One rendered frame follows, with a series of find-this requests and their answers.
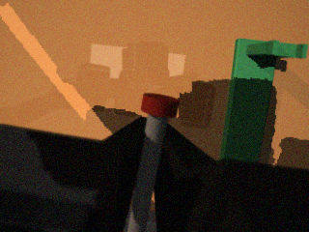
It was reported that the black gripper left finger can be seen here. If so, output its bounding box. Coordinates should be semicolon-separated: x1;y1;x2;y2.
0;117;147;232

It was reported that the grey cylinder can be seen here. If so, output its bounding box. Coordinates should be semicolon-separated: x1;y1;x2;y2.
127;93;180;232

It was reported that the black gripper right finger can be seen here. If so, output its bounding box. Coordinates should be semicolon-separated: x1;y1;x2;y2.
154;123;309;232

